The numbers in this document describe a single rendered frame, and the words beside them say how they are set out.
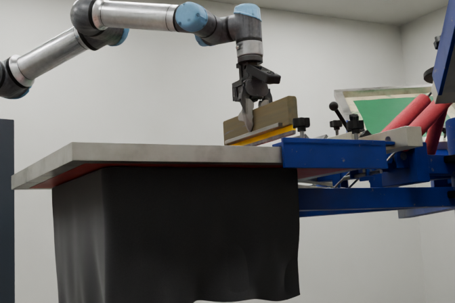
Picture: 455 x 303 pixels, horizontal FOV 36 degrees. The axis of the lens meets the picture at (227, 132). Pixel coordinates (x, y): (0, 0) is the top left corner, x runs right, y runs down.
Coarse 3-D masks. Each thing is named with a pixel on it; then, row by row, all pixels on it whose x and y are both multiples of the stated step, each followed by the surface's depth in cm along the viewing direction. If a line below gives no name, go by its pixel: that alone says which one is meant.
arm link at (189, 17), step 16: (80, 0) 206; (96, 0) 202; (80, 16) 204; (96, 16) 202; (112, 16) 199; (128, 16) 197; (144, 16) 195; (160, 16) 192; (176, 16) 188; (192, 16) 186; (208, 16) 190; (96, 32) 211; (192, 32) 191; (208, 32) 193
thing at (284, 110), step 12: (288, 96) 177; (264, 108) 187; (276, 108) 181; (288, 108) 177; (228, 120) 205; (264, 120) 186; (276, 120) 181; (288, 120) 176; (228, 132) 204; (240, 132) 198
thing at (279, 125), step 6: (270, 126) 181; (276, 126) 179; (282, 126) 179; (252, 132) 189; (258, 132) 187; (264, 132) 186; (234, 138) 198; (240, 138) 195; (246, 138) 194; (228, 144) 204
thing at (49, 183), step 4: (48, 180) 169; (52, 180) 169; (56, 180) 170; (60, 180) 170; (64, 180) 171; (68, 180) 171; (40, 184) 177; (44, 184) 177; (48, 184) 178; (52, 184) 178; (56, 184) 179; (60, 184) 180; (32, 188) 186
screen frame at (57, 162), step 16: (80, 144) 138; (96, 144) 139; (112, 144) 141; (128, 144) 143; (144, 144) 144; (160, 144) 146; (176, 144) 148; (48, 160) 153; (64, 160) 141; (80, 160) 137; (96, 160) 139; (112, 160) 140; (128, 160) 142; (144, 160) 144; (160, 160) 145; (176, 160) 147; (192, 160) 149; (208, 160) 151; (224, 160) 152; (240, 160) 154; (256, 160) 156; (272, 160) 158; (16, 176) 182; (32, 176) 165; (48, 176) 160; (320, 176) 195
